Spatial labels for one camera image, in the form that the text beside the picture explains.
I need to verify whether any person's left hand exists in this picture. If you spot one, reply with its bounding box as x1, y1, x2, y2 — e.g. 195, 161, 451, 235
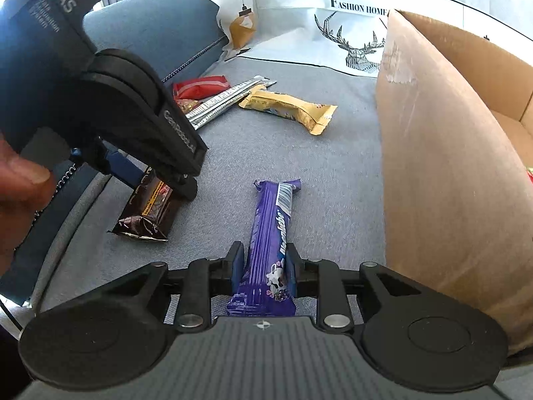
0, 131, 56, 278

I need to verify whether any yellow snack packet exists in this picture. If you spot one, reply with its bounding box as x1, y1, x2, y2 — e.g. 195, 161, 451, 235
238, 84, 338, 136

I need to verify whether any red snack packet white stripe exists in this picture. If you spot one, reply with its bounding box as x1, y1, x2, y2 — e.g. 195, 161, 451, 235
172, 76, 231, 101

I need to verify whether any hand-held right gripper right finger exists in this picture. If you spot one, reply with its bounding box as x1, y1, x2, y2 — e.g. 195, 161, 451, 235
285, 242, 436, 333

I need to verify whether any brown cardboard box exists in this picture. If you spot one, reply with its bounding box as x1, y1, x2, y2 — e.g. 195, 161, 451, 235
376, 8, 533, 359

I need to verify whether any purple chocolate bar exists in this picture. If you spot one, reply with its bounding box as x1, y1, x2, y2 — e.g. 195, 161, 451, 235
226, 178, 302, 317

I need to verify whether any dark brown snack packet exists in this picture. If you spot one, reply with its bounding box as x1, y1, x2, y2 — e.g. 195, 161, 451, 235
107, 167, 184, 243

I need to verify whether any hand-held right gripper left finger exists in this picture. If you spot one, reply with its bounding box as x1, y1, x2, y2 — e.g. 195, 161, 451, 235
96, 241, 246, 334

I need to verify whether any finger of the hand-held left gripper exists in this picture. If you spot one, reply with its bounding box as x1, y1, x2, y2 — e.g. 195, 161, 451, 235
99, 145, 146, 189
141, 91, 209, 202

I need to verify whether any grey white printed sofa cover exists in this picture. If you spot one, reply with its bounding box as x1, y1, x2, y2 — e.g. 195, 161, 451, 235
202, 0, 533, 78

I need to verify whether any silver white stick packet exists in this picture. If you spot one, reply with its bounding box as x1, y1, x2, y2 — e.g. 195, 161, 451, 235
183, 76, 276, 131

